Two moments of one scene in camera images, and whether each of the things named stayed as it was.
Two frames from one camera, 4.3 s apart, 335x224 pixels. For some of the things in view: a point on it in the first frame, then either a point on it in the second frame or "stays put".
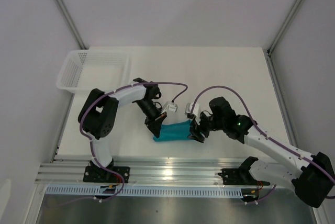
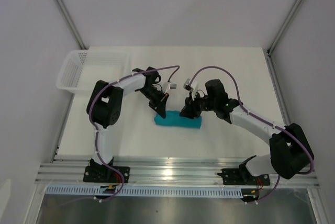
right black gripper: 197,128 -> 190,109
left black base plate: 98,174 stays put
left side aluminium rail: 62,127 stays put
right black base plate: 239,177 stays put
